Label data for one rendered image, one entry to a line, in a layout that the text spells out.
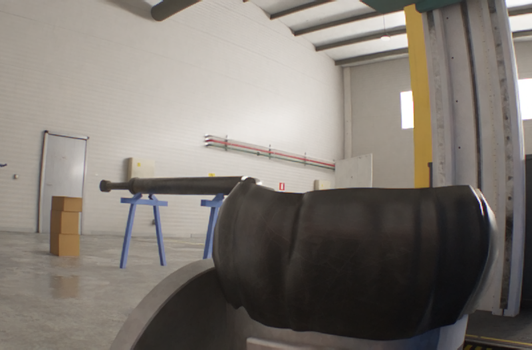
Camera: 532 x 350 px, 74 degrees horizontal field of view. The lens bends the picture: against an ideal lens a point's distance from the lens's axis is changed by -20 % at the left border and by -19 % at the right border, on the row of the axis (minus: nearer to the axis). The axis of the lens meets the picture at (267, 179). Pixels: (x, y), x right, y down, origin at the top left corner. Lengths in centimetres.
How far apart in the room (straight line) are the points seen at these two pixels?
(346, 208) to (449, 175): 93
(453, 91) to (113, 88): 931
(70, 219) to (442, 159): 454
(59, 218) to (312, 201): 486
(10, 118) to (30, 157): 94
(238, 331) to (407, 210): 34
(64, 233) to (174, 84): 694
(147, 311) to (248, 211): 24
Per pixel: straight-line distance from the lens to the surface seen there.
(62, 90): 972
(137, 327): 70
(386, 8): 166
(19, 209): 916
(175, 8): 1063
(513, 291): 135
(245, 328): 68
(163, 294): 72
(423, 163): 223
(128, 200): 452
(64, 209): 522
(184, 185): 423
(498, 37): 147
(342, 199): 55
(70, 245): 534
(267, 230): 56
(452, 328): 69
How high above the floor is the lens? 62
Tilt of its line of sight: 5 degrees up
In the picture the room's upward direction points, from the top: 2 degrees clockwise
